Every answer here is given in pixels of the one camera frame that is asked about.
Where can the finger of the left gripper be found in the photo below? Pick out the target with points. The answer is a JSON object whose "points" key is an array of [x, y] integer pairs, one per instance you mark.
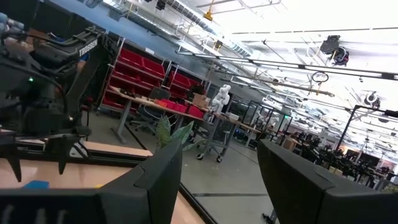
{"points": [[63, 149], [11, 152]]}

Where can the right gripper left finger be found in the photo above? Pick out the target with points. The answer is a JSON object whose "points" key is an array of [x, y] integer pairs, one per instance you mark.
{"points": [[155, 193]]}

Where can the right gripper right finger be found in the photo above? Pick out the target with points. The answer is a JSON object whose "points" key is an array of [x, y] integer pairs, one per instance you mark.
{"points": [[289, 193]]}

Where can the large blue measuring cup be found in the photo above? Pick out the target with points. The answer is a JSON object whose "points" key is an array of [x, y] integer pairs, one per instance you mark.
{"points": [[37, 184]]}

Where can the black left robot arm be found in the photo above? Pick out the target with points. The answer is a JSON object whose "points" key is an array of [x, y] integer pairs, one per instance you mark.
{"points": [[88, 47]]}

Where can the snake plant in white pot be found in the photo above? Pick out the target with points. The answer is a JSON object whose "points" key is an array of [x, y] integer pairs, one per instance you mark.
{"points": [[163, 130]]}

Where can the rolling metal table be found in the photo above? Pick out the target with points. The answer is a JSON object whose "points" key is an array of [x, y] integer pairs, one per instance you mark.
{"points": [[236, 123]]}

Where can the wooden workbench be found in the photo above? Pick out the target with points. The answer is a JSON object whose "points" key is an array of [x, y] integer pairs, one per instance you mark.
{"points": [[146, 102]]}

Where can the black office chair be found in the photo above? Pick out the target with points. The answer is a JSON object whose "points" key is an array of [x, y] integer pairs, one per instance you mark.
{"points": [[158, 93]]}

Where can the cardboard box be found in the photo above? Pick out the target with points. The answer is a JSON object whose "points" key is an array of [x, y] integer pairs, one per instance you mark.
{"points": [[200, 100]]}

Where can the shelf with red bins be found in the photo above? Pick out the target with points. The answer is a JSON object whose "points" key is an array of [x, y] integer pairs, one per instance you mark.
{"points": [[133, 59]]}

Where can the white robot figure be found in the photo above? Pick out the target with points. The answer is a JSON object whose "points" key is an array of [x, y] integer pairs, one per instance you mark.
{"points": [[222, 96]]}

